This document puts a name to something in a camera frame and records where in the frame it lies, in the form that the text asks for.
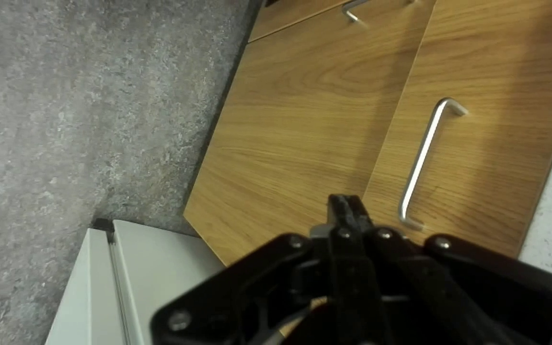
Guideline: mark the shallow wooden drawer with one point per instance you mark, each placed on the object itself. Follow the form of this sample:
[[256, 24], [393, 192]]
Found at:
[[491, 67]]

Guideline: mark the wooden cabinet door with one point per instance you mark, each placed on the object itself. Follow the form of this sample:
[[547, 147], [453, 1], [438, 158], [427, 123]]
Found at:
[[285, 14]]

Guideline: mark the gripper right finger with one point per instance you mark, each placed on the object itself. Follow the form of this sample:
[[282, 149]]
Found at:
[[472, 282]]

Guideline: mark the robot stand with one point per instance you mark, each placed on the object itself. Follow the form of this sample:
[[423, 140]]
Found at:
[[161, 282]]

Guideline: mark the tall wooden drawer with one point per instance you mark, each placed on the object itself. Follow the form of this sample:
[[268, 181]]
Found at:
[[300, 124]]

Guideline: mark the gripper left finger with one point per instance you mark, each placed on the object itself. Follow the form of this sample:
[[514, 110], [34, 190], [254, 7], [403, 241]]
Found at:
[[237, 282]]

